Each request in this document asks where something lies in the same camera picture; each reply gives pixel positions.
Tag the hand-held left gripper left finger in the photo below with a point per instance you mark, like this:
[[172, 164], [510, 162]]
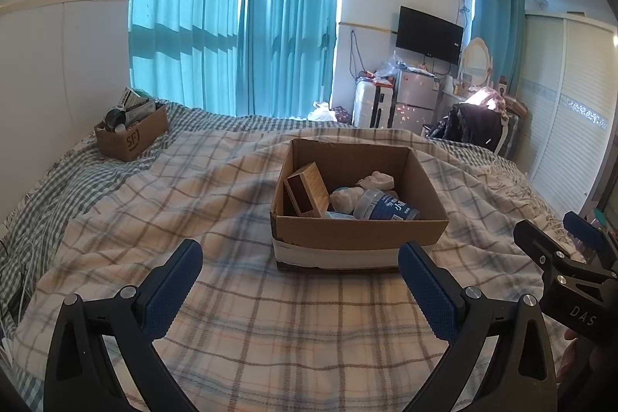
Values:
[[174, 291]]

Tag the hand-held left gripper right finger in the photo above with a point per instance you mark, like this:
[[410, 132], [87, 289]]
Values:
[[429, 291]]

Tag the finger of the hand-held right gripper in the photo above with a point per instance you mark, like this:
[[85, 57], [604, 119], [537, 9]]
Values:
[[536, 240], [584, 228]]

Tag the large cardboard box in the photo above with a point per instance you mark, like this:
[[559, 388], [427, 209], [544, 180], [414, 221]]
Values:
[[357, 236]]

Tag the clear jar with blue label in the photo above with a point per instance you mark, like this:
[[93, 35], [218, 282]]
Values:
[[386, 207]]

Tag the blue patterned tissue packet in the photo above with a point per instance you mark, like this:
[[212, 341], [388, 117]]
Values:
[[338, 216]]

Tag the white tissue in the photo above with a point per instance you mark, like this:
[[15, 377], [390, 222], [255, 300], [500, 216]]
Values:
[[376, 179]]

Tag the white cloth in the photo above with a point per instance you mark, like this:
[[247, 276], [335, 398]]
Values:
[[345, 199]]

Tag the brown carton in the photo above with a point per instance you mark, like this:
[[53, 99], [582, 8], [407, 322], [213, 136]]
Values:
[[314, 185]]

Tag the person's right hand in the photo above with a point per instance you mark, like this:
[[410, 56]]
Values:
[[572, 354]]

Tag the plaid fringed blanket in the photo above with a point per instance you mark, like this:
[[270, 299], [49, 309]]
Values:
[[231, 209]]

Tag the white slatted wardrobe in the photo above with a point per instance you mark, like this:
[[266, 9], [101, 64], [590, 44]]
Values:
[[565, 103]]

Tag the dark jacket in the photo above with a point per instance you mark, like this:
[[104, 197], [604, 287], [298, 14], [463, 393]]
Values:
[[470, 125]]

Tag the pink cloth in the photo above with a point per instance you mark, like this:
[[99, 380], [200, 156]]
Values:
[[485, 96]]

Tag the small cardboard box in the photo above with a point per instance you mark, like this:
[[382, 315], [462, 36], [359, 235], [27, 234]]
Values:
[[135, 139]]

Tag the checked bed sheet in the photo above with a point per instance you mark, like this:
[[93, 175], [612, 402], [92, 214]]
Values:
[[58, 180]]

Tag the dark round container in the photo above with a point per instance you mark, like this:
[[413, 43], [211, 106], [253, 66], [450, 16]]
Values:
[[115, 119]]

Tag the silver fridge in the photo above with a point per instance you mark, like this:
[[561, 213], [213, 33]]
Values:
[[413, 103]]

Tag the white oval mirror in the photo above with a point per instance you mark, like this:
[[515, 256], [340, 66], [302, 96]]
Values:
[[477, 60]]

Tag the white suitcase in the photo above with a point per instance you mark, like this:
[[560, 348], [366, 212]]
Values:
[[369, 105]]

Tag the dark floral bag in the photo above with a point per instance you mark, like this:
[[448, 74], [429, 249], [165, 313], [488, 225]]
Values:
[[343, 115]]

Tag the white and green carton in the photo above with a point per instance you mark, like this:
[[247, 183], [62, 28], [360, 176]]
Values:
[[131, 97]]

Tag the white plastic bag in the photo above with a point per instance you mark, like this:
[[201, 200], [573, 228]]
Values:
[[321, 112]]

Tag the blue curtain beside wardrobe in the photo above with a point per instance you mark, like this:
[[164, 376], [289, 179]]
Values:
[[497, 21]]

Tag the clear plastic bag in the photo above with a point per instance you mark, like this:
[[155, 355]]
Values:
[[388, 68]]

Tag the white headboard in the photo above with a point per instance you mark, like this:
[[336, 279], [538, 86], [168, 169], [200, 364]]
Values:
[[58, 79]]

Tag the wide blue curtain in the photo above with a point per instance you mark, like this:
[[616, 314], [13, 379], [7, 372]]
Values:
[[188, 11]]

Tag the narrow blue curtain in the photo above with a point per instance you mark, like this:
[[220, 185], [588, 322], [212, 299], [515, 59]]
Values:
[[289, 16]]

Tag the black wall television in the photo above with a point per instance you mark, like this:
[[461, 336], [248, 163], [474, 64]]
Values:
[[429, 35]]

